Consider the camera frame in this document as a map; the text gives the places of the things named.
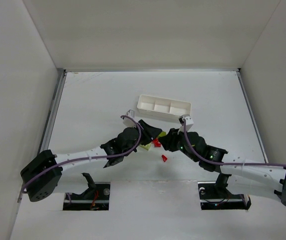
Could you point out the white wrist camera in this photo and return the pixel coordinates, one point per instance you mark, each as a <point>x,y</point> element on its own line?
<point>128,118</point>
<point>186,123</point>

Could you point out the large lime lego stack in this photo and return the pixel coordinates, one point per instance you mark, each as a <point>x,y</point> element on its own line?
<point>146,147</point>

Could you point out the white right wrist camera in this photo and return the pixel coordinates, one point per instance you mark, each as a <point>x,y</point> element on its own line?
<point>186,123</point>

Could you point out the dark lime lego brick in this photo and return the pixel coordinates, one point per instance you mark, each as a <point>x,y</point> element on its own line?
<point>162,134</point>

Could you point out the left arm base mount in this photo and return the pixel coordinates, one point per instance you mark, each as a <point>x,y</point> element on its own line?
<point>94,198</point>

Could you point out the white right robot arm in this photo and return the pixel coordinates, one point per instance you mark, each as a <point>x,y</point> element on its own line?
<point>236,176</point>

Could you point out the red lego pile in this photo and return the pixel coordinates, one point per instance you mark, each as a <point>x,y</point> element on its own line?
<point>156,143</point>

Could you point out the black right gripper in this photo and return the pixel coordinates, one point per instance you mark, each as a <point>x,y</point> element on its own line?
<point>173,139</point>

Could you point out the white three-compartment tray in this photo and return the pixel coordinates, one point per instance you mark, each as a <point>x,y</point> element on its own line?
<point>163,108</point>

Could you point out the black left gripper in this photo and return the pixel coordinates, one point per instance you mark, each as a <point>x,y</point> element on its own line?
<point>145,130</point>

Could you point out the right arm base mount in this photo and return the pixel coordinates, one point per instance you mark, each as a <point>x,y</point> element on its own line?
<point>215,196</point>

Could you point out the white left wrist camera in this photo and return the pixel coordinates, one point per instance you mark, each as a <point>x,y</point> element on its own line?
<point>128,118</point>

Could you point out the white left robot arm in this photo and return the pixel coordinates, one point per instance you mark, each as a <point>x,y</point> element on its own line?
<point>43,175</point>

